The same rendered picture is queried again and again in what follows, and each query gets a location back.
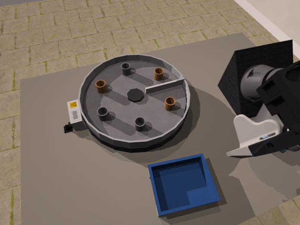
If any bronze cylindrical sleeve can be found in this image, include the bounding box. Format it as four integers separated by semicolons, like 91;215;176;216
154;68;164;81
164;97;176;111
95;80;107;94

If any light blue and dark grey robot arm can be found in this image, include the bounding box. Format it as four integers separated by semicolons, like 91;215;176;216
240;65;300;153

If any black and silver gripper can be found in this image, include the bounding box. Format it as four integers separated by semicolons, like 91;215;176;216
226;60;300;159

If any dark grey cylinder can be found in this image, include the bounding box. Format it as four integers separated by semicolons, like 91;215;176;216
134;117;146;132
121;63;131;76
97;107;110;122

